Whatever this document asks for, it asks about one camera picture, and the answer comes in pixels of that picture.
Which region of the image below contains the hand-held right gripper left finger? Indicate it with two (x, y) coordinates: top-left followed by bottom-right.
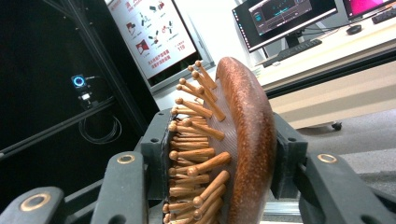
(90, 108), (173, 224)

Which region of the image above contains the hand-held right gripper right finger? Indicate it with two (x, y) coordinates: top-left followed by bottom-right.
(270, 112), (396, 224)

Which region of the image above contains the brown wooden hairbrush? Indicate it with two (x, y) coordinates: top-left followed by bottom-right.
(162, 56), (278, 224)

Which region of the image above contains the light wooden desk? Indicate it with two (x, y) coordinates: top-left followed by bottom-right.
(253, 13), (396, 131)

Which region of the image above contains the black keyboard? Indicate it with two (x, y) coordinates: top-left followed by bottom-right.
(262, 38), (324, 68)
(371, 7), (396, 25)

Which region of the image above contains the white poster board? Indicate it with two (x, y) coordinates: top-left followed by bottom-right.
(106, 0), (217, 93)

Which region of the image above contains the black round puck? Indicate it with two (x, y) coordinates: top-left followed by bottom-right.
(346, 24), (363, 35)

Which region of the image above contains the black computer monitor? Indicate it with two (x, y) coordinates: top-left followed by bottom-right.
(232, 0), (339, 54)

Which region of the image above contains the monitor with pink picture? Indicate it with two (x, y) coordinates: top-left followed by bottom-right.
(341, 0), (396, 21)

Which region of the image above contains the aluminium floor rail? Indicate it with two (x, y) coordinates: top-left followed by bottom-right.
(262, 201), (304, 217)

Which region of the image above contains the coiled black cable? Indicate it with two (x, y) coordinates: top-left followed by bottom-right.
(78, 114), (123, 146)

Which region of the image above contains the black frame bar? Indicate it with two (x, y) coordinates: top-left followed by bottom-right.
(0, 95), (117, 161)

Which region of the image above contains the small camera with blue ring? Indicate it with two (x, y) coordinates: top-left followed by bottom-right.
(70, 73), (95, 109)

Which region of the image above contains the black frame crossbar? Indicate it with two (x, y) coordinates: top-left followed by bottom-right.
(263, 46), (396, 100)

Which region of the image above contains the black frame post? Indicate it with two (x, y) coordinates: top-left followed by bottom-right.
(42, 0), (162, 135)

